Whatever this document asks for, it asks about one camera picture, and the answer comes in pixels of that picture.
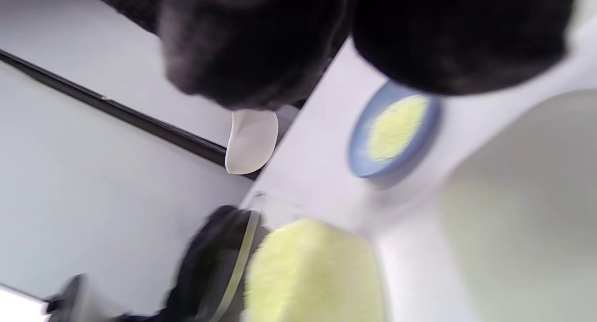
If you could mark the person's right hand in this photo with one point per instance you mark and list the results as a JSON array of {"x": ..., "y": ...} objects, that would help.
[{"x": 256, "y": 42}]

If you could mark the person's left hand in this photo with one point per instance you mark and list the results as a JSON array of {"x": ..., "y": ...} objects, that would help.
[{"x": 210, "y": 266}]

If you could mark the white plastic coffee spoon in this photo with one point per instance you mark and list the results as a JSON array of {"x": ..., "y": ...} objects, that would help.
[{"x": 252, "y": 142}]

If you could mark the glass chicken bouillon jar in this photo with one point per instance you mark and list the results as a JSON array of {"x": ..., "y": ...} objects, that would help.
[{"x": 312, "y": 275}]

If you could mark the yellow chicken bouillon pile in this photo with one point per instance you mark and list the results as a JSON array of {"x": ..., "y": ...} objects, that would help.
[{"x": 396, "y": 126}]

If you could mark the cream jar lid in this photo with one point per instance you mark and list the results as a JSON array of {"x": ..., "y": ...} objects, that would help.
[{"x": 527, "y": 210}]

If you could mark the blue round dish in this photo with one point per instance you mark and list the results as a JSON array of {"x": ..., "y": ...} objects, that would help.
[{"x": 361, "y": 149}]

